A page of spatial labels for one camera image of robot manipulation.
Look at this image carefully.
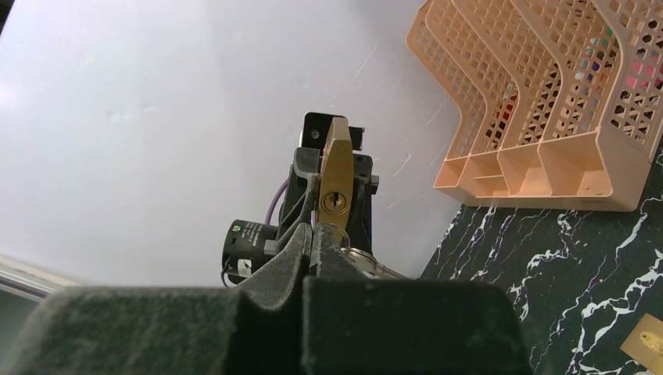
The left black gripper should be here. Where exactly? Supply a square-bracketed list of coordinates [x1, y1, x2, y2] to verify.
[276, 112, 380, 253]

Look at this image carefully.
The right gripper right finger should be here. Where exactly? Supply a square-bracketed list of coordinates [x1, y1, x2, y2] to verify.
[303, 225, 532, 374]

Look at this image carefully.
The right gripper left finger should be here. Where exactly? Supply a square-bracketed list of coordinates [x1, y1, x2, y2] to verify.
[1, 224, 313, 374]

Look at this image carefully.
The brass padlock long shackle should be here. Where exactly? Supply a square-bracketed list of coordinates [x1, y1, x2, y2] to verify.
[620, 313, 662, 374]

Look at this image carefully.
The orange plastic file organizer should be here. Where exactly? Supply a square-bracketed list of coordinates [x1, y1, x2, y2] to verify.
[407, 1, 662, 212]

